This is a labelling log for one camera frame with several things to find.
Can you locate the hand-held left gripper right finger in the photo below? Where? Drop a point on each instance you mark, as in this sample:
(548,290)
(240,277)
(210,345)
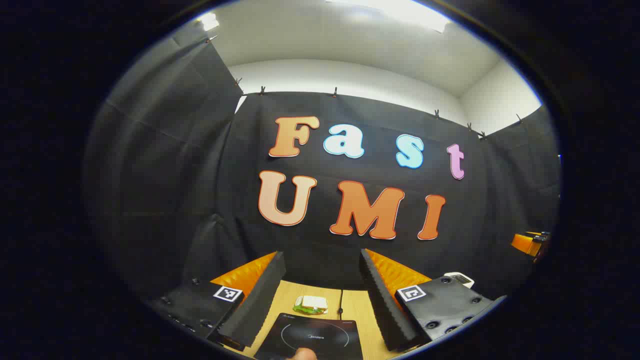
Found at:
(382,305)

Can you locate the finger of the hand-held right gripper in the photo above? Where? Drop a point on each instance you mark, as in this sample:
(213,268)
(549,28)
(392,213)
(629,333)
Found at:
(525,244)

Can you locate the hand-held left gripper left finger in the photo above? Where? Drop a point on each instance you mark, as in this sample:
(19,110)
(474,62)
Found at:
(260,300)

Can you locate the black induction cooktop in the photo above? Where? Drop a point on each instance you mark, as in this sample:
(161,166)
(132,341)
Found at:
(320,337)

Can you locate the sandwich with green lettuce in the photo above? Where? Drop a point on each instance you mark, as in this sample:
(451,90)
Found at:
(311,303)

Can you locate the white toaster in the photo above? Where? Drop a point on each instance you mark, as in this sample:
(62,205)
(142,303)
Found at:
(460,278)

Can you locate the row of black cloth clips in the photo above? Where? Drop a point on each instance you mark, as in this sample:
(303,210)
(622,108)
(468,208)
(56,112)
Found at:
(335,92)

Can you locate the small ceiling light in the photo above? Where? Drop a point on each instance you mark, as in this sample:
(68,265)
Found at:
(208,21)

